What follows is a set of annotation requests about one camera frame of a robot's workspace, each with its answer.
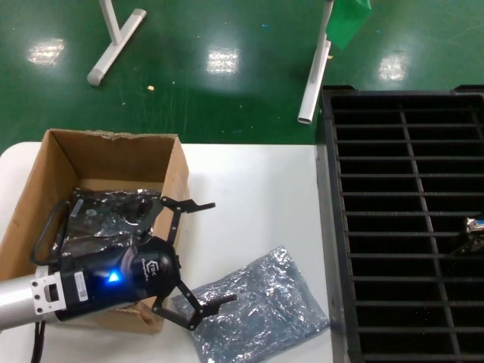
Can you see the green tablecloth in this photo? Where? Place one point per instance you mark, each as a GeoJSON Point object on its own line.
{"type": "Point", "coordinates": [346, 22]}

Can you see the graphics card with blue port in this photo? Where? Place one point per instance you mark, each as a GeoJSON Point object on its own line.
{"type": "Point", "coordinates": [474, 225]}

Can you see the open brown cardboard box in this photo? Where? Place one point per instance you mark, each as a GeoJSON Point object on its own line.
{"type": "Point", "coordinates": [113, 151]}

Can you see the white table leg with foot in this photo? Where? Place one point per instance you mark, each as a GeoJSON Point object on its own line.
{"type": "Point", "coordinates": [312, 87]}
{"type": "Point", "coordinates": [113, 49]}

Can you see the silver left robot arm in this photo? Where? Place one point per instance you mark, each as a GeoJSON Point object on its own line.
{"type": "Point", "coordinates": [15, 302]}

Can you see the silver antistatic bag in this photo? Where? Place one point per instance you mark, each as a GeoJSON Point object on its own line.
{"type": "Point", "coordinates": [257, 302]}

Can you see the black slotted plastic container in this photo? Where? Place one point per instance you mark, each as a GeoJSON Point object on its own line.
{"type": "Point", "coordinates": [332, 189]}

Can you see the bagged graphics card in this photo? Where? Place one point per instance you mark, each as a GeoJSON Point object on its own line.
{"type": "Point", "coordinates": [106, 219]}

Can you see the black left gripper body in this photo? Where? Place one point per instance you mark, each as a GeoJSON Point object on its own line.
{"type": "Point", "coordinates": [147, 268]}

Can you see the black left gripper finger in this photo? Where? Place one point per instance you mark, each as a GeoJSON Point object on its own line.
{"type": "Point", "coordinates": [196, 317]}
{"type": "Point", "coordinates": [185, 206]}

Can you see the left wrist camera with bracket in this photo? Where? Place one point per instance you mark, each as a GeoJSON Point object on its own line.
{"type": "Point", "coordinates": [79, 289]}

